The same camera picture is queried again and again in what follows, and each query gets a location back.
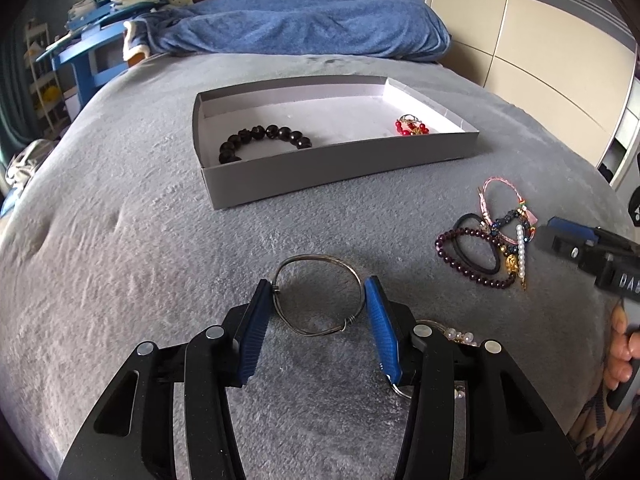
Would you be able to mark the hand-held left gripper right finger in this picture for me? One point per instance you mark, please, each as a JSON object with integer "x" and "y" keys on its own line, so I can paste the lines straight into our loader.
{"x": 382, "y": 330}

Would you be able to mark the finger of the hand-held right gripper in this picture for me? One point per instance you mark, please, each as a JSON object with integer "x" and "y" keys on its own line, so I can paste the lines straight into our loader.
{"x": 560, "y": 242}
{"x": 570, "y": 227}

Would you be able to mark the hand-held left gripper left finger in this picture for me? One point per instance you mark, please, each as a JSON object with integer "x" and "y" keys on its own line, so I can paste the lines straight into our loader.
{"x": 252, "y": 330}

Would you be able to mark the thin silver bangle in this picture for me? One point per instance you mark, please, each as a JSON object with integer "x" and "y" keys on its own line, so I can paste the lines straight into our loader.
{"x": 432, "y": 321}

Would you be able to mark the grey cardboard box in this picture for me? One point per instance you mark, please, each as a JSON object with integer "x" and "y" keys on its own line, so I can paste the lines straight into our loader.
{"x": 325, "y": 170}

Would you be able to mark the person's right forearm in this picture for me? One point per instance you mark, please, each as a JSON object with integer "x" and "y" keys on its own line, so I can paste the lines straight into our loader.
{"x": 592, "y": 440}

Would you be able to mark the person's right hand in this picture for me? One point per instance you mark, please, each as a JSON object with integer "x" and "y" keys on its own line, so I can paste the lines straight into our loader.
{"x": 620, "y": 355}

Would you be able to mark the white side cabinet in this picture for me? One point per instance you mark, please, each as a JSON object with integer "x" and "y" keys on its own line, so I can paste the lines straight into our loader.
{"x": 622, "y": 145}

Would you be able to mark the cream wardrobe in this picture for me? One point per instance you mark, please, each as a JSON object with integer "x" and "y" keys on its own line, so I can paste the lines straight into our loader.
{"x": 540, "y": 35}

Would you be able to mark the grey cloth bag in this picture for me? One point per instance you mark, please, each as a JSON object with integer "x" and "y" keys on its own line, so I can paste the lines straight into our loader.
{"x": 27, "y": 165}

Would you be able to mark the yellow toy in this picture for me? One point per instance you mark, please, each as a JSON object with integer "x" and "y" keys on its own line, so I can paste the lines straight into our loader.
{"x": 51, "y": 94}

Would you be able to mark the blue desk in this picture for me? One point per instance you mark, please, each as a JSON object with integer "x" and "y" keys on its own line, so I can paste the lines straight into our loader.
{"x": 82, "y": 67}

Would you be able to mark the blue pillow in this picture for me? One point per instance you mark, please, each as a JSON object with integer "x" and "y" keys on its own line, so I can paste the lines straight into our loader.
{"x": 300, "y": 20}

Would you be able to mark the white shelf rack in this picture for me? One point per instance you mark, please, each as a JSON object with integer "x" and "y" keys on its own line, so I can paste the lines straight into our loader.
{"x": 45, "y": 75}

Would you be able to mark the dark teal curtain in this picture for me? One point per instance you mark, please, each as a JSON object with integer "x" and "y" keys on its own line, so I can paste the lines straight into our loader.
{"x": 12, "y": 85}

